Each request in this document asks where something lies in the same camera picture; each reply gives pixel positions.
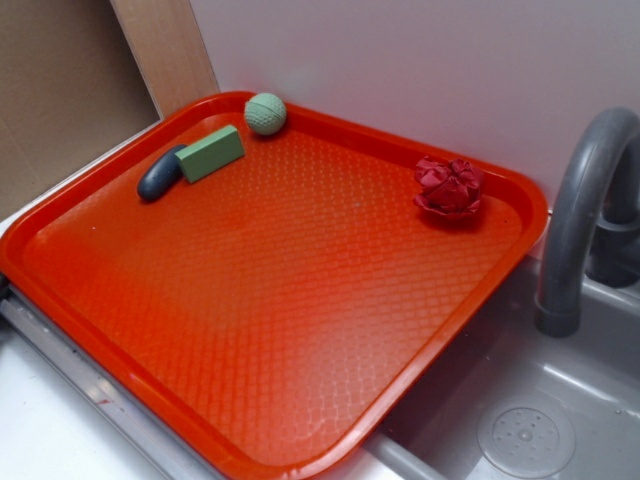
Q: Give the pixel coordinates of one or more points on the grey plastic sink basin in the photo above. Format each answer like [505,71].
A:
[590,377]

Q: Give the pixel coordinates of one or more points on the brown cardboard panel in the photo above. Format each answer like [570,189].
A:
[70,92]

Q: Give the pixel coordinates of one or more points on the grey curved faucet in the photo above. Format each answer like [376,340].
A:
[594,228]

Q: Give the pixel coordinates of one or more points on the light wooden board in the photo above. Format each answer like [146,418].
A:
[169,51]

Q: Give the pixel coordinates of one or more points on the round sink drain cover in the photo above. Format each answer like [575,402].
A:
[526,441]

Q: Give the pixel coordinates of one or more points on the green dimpled ball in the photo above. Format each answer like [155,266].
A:
[265,114]

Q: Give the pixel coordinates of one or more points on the red paper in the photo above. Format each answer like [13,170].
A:
[452,190]

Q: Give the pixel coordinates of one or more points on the green rectangular block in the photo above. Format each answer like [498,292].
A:
[210,153]

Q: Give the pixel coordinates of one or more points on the dark grey oval pebble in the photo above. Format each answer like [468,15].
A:
[161,175]

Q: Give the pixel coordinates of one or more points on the orange plastic tray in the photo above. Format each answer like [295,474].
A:
[272,313]

